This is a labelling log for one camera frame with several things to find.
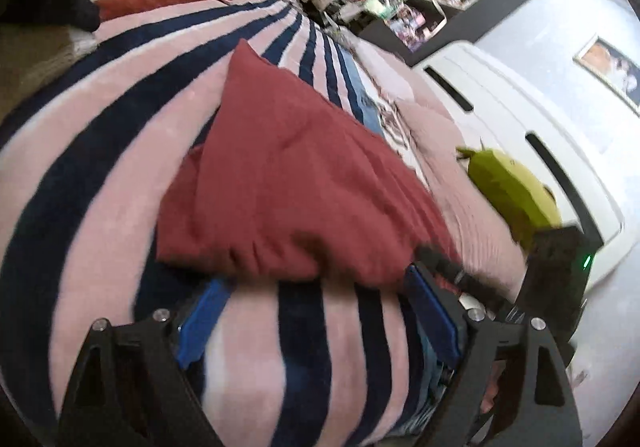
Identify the white bed headboard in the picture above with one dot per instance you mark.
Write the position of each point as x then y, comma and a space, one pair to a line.
496, 108

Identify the green avocado plush toy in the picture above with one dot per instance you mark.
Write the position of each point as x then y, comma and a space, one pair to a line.
521, 199

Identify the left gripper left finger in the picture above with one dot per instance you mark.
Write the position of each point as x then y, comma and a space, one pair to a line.
129, 386

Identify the dark red knit top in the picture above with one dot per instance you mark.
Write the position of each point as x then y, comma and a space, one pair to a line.
287, 186

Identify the striped fleece bed blanket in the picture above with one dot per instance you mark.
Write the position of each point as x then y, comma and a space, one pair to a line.
84, 164

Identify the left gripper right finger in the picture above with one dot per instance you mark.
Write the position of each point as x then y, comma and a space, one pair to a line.
534, 405

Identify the pink striped pillow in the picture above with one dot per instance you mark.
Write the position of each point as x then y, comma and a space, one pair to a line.
483, 240

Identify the framed wall photo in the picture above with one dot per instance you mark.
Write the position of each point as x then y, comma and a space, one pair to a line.
614, 69

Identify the black bookshelf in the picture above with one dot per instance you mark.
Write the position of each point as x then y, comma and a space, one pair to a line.
415, 29

